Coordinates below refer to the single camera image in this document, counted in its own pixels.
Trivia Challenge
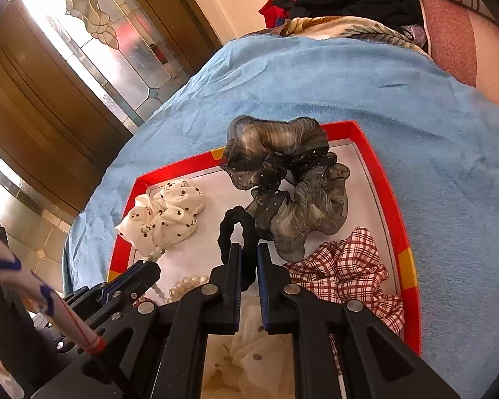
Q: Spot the white pearl bracelet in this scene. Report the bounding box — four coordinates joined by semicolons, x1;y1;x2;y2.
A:
132;245;211;305

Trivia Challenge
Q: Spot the cream dotted scrunchie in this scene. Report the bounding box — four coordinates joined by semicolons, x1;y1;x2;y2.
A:
201;296;295;399

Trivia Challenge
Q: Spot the black hair tie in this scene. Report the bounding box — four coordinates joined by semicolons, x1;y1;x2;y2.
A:
216;205;260;293

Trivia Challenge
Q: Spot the red plaid scrunchie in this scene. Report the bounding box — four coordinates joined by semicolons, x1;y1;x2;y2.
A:
283;226;407;375

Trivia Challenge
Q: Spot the white black-dotted scrunchie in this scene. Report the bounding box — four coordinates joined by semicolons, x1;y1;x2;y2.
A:
115;179;205;257

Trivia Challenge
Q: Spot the dark grey sheer scrunchie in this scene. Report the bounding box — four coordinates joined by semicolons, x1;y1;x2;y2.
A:
221;115;351;262

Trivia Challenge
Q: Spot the red jewelry box tray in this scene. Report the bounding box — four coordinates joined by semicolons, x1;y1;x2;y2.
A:
107;120;424;399

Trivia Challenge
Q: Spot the white sleeve forearm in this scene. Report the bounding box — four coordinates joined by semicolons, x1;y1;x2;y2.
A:
0;241;105;355

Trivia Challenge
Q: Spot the blue towel blanket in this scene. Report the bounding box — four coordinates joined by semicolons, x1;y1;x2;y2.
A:
63;34;499;398

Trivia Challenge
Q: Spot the wooden glass door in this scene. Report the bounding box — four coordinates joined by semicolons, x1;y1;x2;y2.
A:
0;0;221;293

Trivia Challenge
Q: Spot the gold patterned scarf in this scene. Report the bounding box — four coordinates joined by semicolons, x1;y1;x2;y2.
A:
269;15;429;55

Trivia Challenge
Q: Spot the pink quilted bolster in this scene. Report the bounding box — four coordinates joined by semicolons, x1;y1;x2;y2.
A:
421;0;499;106

